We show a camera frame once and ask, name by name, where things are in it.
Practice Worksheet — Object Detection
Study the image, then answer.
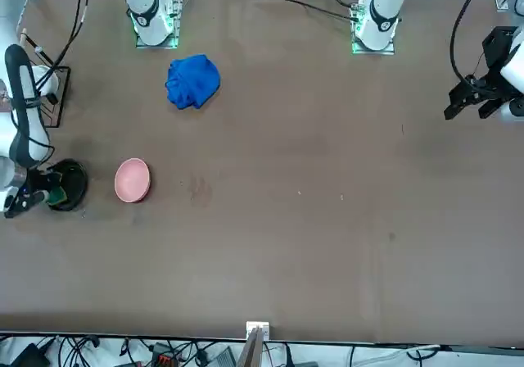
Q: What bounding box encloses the black pan with mint handle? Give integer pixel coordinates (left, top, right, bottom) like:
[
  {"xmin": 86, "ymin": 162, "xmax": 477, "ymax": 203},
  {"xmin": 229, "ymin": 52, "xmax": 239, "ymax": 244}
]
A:
[{"xmin": 40, "ymin": 158, "xmax": 89, "ymax": 211}]

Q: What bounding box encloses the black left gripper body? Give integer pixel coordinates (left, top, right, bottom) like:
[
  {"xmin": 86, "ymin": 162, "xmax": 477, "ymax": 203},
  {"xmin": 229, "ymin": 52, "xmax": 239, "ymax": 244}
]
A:
[{"xmin": 469, "ymin": 25, "xmax": 519, "ymax": 98}]

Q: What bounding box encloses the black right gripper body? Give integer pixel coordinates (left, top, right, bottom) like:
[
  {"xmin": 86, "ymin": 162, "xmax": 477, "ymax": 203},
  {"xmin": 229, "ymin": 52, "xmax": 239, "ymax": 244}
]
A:
[{"xmin": 25, "ymin": 169, "xmax": 62, "ymax": 196}]

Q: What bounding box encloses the white table edge bracket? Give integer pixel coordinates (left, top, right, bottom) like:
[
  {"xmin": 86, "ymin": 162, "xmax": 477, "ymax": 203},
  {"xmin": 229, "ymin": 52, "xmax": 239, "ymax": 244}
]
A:
[{"xmin": 246, "ymin": 320, "xmax": 271, "ymax": 339}]

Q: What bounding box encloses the black power adapter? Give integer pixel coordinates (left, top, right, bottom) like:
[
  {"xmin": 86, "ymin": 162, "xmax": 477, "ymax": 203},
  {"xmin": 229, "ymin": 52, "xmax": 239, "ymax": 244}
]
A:
[{"xmin": 8, "ymin": 342, "xmax": 52, "ymax": 367}]

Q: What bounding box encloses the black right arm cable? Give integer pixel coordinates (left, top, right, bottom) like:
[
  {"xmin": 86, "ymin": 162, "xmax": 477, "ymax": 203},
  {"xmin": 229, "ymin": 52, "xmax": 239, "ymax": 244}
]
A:
[{"xmin": 34, "ymin": 0, "xmax": 92, "ymax": 90}]

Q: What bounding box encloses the black wire cup rack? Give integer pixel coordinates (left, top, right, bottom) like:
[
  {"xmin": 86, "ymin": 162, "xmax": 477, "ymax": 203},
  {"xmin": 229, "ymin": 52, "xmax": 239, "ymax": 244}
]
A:
[{"xmin": 18, "ymin": 29, "xmax": 71, "ymax": 129}]

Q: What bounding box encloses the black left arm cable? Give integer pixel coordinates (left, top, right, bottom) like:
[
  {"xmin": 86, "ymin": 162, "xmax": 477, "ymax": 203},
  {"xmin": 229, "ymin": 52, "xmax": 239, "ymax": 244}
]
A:
[{"xmin": 449, "ymin": 0, "xmax": 490, "ymax": 82}]

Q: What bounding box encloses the black cable across table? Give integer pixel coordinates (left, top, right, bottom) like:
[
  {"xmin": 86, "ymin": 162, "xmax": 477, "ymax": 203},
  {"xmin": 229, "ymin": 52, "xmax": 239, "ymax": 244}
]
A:
[{"xmin": 281, "ymin": 0, "xmax": 357, "ymax": 19}]

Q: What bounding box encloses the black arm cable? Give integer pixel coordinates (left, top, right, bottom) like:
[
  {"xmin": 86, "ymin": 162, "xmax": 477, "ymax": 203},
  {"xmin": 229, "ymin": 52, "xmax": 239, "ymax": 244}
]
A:
[
  {"xmin": 449, "ymin": 0, "xmax": 490, "ymax": 82},
  {"xmin": 34, "ymin": 0, "xmax": 92, "ymax": 90}
]

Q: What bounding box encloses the blue cloth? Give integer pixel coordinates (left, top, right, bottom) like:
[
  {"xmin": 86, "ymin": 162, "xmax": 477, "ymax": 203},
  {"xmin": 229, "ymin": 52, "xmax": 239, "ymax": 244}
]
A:
[{"xmin": 165, "ymin": 54, "xmax": 222, "ymax": 111}]

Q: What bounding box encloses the pink bowl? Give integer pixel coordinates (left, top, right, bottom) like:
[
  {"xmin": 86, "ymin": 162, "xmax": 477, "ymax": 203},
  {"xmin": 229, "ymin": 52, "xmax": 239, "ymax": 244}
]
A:
[{"xmin": 114, "ymin": 157, "xmax": 151, "ymax": 203}]

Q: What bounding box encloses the green and yellow sponge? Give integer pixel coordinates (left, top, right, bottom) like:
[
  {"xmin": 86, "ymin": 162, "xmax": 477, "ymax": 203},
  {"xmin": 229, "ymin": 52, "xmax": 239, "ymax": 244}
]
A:
[{"xmin": 47, "ymin": 173, "xmax": 69, "ymax": 205}]

